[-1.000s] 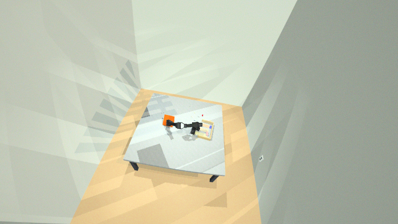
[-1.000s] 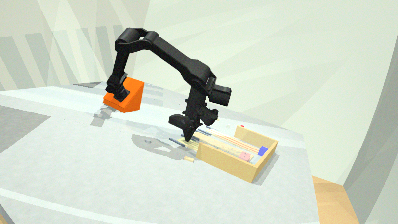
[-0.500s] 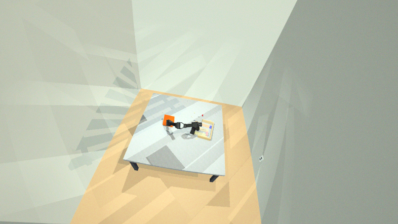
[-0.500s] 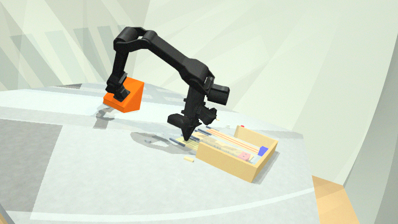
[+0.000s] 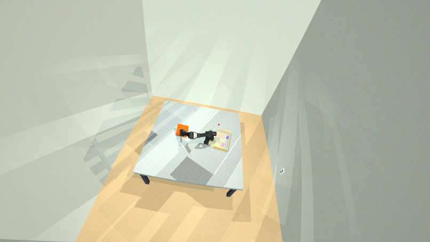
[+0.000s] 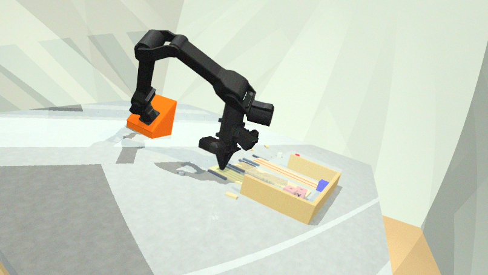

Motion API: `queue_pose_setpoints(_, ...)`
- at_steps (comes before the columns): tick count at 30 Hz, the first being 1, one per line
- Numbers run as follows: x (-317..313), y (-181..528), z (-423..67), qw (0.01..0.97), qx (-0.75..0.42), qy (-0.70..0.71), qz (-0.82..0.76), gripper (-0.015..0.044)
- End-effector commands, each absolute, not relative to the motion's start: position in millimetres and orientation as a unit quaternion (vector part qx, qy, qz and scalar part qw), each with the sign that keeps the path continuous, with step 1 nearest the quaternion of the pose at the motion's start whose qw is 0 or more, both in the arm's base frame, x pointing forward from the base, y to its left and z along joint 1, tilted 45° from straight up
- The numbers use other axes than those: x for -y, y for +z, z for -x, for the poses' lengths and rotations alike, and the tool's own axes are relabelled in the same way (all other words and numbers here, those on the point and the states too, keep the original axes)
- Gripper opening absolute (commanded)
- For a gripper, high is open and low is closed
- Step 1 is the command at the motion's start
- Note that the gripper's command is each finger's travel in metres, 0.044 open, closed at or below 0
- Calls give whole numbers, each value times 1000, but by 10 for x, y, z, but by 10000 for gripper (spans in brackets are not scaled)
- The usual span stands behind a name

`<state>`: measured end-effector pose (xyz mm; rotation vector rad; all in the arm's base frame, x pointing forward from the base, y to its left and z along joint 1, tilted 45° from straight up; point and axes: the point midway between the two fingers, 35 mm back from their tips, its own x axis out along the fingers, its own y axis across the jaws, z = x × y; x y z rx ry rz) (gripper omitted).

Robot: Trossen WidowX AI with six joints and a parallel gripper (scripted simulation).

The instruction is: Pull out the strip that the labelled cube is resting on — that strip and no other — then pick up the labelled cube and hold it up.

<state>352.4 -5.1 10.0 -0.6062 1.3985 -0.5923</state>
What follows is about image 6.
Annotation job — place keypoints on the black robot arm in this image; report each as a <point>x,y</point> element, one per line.
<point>230,86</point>

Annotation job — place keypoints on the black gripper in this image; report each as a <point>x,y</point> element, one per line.
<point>222,147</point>

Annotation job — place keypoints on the small yellow flat block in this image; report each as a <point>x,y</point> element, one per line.
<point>231,195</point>

